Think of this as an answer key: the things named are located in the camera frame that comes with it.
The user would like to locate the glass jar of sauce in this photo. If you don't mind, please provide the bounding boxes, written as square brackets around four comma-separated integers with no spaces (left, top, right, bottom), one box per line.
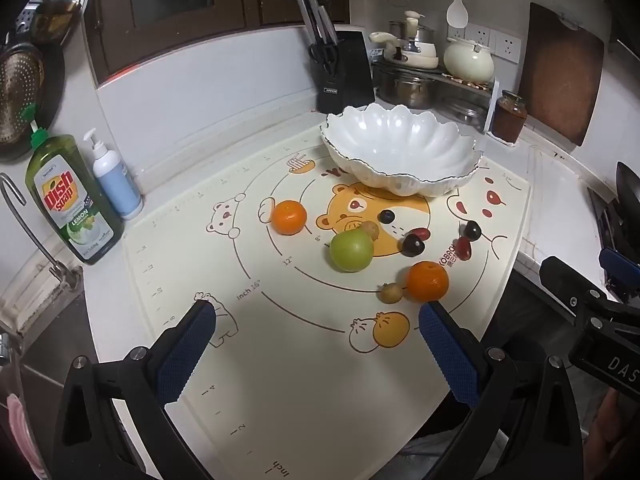
[492,90,528,143]

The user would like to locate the white scalloped bowl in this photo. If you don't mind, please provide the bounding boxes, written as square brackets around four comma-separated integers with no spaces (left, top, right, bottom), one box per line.
[320,103,484,198]

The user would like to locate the white rice paddle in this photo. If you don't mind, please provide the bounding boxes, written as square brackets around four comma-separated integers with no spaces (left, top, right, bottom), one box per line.
[446,0,469,28]

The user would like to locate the dark wooden window frame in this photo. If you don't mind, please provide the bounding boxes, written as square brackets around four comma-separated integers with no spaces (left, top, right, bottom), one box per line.
[82,0,351,86]

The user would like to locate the white ceramic pot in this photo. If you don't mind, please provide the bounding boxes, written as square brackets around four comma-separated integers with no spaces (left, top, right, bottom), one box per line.
[443,37,496,84]

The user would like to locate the person's right forearm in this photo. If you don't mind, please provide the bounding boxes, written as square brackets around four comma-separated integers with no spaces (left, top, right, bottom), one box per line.
[592,390,640,480]

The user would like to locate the green dish soap bottle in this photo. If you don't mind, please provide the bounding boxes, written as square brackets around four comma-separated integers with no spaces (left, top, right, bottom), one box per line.
[25,105,126,266]

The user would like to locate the orange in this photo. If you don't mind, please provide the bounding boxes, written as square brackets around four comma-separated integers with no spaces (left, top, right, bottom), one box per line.
[407,261,450,303]
[271,200,308,236]

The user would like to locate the metal strainer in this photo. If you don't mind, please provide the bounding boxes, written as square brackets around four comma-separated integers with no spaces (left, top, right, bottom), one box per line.
[0,42,48,147]

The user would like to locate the pink cloth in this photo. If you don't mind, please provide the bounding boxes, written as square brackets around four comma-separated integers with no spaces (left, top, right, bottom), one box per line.
[5,392,31,480]

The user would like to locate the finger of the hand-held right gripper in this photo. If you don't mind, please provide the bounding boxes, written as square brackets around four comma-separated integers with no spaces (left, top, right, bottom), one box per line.
[539,256,608,321]
[598,247,640,293]

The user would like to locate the white saucepan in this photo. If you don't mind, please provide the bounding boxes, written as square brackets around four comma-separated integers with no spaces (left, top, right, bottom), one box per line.
[369,31,440,69]

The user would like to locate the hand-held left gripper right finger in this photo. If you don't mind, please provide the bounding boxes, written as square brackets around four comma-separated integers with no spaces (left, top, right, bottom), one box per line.
[417,301,586,480]

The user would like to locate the brown wooden cutting board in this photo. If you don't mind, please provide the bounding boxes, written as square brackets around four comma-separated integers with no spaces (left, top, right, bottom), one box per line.
[517,2,606,147]

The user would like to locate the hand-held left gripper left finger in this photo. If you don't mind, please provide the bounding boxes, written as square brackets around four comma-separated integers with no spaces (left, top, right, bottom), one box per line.
[52,300,218,480]

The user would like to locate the white pump bottle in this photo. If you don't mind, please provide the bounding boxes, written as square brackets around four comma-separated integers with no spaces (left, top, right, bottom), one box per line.
[82,127,144,221]

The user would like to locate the glass pot lid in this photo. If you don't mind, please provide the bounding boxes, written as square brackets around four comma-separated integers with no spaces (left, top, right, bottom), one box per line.
[440,92,488,128]

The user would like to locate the black kitchen scissors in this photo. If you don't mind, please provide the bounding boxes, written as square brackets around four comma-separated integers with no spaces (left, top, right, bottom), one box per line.
[307,42,339,79]

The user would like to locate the white wall outlets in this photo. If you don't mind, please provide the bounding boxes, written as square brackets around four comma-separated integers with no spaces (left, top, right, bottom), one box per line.
[447,22,522,63]

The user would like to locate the steel faucet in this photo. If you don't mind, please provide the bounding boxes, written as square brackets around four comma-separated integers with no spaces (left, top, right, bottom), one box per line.
[0,172,83,293]

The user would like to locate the green apple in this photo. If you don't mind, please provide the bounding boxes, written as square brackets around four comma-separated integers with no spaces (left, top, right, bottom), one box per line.
[329,229,376,273]

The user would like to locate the black wok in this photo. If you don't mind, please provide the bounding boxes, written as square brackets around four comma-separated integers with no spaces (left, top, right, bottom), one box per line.
[615,160,640,233]

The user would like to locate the steel pot with cream handle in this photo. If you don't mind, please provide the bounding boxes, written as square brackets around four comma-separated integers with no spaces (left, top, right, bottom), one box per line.
[389,10,436,53]

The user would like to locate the large steel pot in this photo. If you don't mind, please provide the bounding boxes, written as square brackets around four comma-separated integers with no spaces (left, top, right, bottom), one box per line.
[375,62,438,111]

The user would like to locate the cream bear print mat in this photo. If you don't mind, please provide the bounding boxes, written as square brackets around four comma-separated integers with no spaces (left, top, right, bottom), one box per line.
[122,137,532,480]

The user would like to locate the black knife block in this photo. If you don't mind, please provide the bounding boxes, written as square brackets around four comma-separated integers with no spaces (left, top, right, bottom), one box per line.
[315,30,376,115]

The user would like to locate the metal pot shelf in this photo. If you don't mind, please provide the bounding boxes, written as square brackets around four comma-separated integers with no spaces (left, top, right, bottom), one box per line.
[372,57,502,134]

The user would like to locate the steel handled knife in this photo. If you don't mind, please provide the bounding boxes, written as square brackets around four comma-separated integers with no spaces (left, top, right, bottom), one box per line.
[297,0,323,45]
[312,1,339,45]

